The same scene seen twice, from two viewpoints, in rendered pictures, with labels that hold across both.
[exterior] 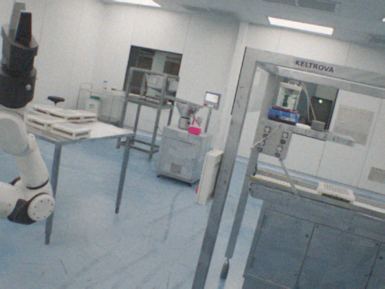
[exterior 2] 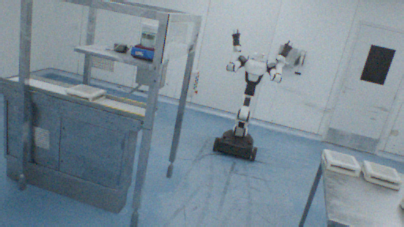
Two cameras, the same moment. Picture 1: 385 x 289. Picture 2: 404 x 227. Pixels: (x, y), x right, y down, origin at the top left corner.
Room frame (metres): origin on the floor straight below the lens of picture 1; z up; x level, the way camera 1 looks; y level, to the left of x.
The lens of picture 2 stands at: (5.12, -0.47, 1.85)
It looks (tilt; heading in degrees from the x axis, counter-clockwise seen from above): 18 degrees down; 172
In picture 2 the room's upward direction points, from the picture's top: 12 degrees clockwise
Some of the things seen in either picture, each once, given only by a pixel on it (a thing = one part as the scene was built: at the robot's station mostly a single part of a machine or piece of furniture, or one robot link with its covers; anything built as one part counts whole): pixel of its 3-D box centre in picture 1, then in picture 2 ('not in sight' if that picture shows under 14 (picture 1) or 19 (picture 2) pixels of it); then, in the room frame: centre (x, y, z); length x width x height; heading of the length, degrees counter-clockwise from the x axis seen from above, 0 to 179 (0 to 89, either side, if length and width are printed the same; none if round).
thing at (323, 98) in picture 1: (299, 105); not in sight; (7.47, -2.05, 1.43); 1.38 x 0.01 x 1.16; 73
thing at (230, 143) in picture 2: not in sight; (238, 136); (0.79, 0.73, 0.19); 0.64 x 0.52 x 0.33; 163
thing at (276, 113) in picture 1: (283, 115); (148, 52); (2.51, -0.60, 1.43); 0.21 x 0.20 x 0.09; 162
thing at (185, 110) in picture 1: (190, 117); not in sight; (5.50, 0.07, 0.95); 0.49 x 0.36 x 0.37; 73
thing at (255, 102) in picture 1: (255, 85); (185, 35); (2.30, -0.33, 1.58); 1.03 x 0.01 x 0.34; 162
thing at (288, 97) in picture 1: (288, 95); (151, 34); (2.51, -0.60, 1.57); 0.15 x 0.15 x 0.19
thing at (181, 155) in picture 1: (183, 154); not in sight; (5.43, 0.04, 0.38); 0.63 x 0.57 x 0.76; 73
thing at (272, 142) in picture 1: (273, 140); (151, 72); (2.43, -0.55, 1.25); 0.22 x 0.11 x 0.20; 72
